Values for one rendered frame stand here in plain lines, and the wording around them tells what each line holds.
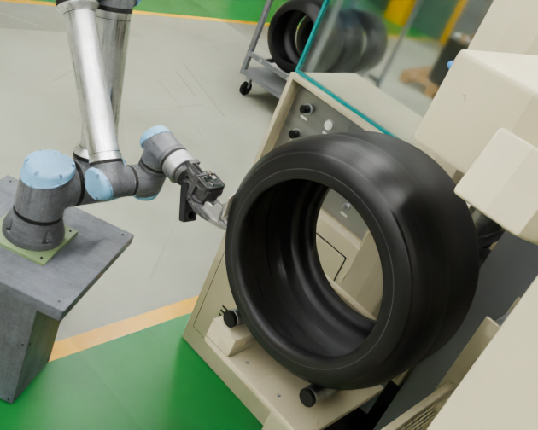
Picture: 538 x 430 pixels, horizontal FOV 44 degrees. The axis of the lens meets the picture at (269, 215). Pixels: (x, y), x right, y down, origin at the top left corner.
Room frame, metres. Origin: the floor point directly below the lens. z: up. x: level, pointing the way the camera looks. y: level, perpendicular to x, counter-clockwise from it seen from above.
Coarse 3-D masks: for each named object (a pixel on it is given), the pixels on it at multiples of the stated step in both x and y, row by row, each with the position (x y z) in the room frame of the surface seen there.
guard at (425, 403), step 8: (448, 384) 1.34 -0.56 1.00; (432, 392) 1.28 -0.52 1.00; (440, 392) 1.29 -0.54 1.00; (424, 400) 1.24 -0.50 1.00; (432, 400) 1.25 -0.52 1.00; (416, 408) 1.20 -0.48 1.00; (424, 408) 1.22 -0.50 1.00; (400, 416) 1.15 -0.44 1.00; (408, 416) 1.16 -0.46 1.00; (416, 416) 1.25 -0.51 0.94; (424, 416) 1.30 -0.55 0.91; (432, 416) 1.40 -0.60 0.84; (392, 424) 1.12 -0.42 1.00; (400, 424) 1.13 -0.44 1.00; (408, 424) 1.21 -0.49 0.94; (416, 424) 1.30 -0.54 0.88; (424, 424) 1.35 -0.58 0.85
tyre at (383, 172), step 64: (256, 192) 1.36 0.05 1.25; (320, 192) 1.60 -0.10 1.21; (384, 192) 1.23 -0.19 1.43; (448, 192) 1.35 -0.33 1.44; (256, 256) 1.49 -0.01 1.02; (384, 256) 1.17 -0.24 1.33; (448, 256) 1.22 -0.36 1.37; (256, 320) 1.28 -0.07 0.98; (320, 320) 1.47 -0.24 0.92; (384, 320) 1.14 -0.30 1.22; (448, 320) 1.21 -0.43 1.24; (320, 384) 1.19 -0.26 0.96
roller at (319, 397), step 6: (312, 384) 1.23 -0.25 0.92; (306, 390) 1.20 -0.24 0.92; (312, 390) 1.20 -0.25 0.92; (318, 390) 1.21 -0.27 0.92; (324, 390) 1.22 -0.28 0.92; (330, 390) 1.24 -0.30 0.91; (336, 390) 1.26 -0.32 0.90; (300, 396) 1.20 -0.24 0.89; (306, 396) 1.20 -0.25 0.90; (312, 396) 1.19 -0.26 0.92; (318, 396) 1.20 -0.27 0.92; (324, 396) 1.22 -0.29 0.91; (306, 402) 1.19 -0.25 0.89; (312, 402) 1.19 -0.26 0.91; (318, 402) 1.20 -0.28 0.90
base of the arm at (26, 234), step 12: (12, 216) 1.66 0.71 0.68; (12, 228) 1.63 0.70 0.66; (24, 228) 1.63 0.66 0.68; (36, 228) 1.64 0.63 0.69; (48, 228) 1.67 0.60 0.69; (60, 228) 1.71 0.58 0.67; (12, 240) 1.62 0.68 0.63; (24, 240) 1.62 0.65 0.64; (36, 240) 1.64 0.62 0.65; (48, 240) 1.67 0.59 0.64; (60, 240) 1.70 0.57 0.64
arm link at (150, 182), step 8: (136, 168) 1.66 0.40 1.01; (144, 168) 1.66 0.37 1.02; (144, 176) 1.66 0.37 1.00; (152, 176) 1.66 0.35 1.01; (160, 176) 1.68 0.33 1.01; (144, 184) 1.65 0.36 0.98; (152, 184) 1.67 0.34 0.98; (160, 184) 1.69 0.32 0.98; (144, 192) 1.66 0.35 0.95; (152, 192) 1.68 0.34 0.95
